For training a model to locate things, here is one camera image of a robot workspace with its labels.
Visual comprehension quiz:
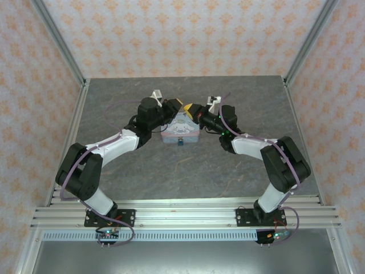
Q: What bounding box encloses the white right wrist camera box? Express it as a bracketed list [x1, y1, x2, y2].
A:
[206, 95, 222, 114]

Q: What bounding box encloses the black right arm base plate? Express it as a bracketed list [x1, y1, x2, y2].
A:
[236, 207, 286, 228]

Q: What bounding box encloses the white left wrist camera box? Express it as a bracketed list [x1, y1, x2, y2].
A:
[150, 90, 164, 107]

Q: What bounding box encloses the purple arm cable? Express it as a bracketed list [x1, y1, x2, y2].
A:
[218, 91, 301, 247]
[59, 99, 136, 247]

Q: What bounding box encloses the grey slotted cable duct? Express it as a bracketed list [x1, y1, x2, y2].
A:
[42, 231, 259, 242]

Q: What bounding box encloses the aluminium table side rail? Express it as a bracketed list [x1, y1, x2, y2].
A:
[282, 76, 326, 207]
[45, 78, 91, 207]

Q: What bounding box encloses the aluminium frame post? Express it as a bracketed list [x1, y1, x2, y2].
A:
[283, 0, 342, 86]
[30, 0, 88, 86]

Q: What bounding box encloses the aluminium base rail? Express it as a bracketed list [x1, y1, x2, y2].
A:
[30, 199, 342, 229]

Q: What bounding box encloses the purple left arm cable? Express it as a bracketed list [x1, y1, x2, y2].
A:
[59, 99, 136, 247]

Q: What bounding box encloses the grey metal panel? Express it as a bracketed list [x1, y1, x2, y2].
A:
[30, 240, 342, 274]

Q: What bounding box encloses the cartoon print tin box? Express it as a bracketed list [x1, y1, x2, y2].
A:
[160, 111, 202, 147]

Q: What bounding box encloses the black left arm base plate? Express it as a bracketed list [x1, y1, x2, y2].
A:
[84, 209, 136, 228]

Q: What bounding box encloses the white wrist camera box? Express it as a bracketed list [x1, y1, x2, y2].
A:
[206, 95, 222, 114]
[150, 90, 164, 107]

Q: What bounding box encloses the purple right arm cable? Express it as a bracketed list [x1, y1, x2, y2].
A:
[218, 91, 301, 247]

